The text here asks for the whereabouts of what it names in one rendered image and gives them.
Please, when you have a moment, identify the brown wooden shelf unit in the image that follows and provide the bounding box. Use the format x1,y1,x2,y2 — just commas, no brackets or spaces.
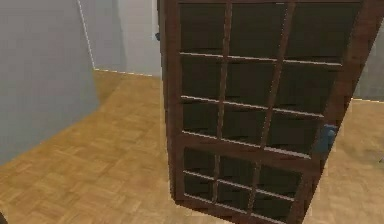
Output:
157,0,384,224

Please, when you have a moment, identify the blue object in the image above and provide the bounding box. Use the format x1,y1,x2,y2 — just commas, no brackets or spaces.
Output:
314,124,339,154

